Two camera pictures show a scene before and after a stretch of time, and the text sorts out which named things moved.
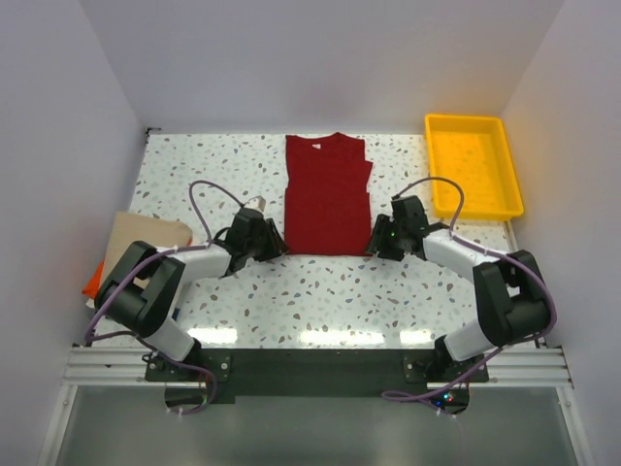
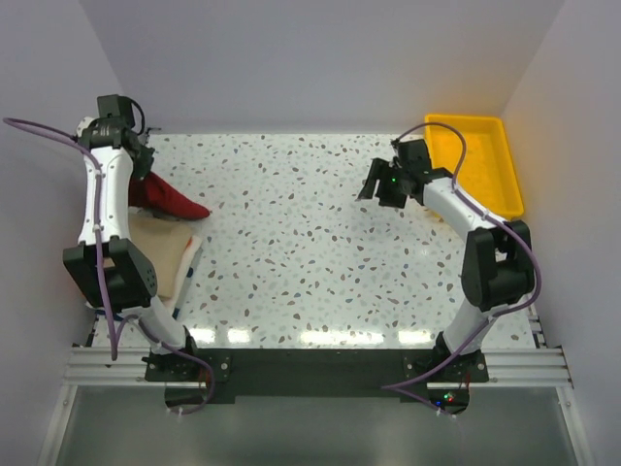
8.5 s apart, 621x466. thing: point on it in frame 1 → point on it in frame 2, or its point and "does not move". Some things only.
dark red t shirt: [327, 207] → [151, 191]
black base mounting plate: [221, 372] does not move
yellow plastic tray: [474, 151] does not move
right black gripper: [377, 242] → [379, 170]
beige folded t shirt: [129, 228] does not move
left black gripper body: [254, 248] → [143, 161]
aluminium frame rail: [507, 367] does not move
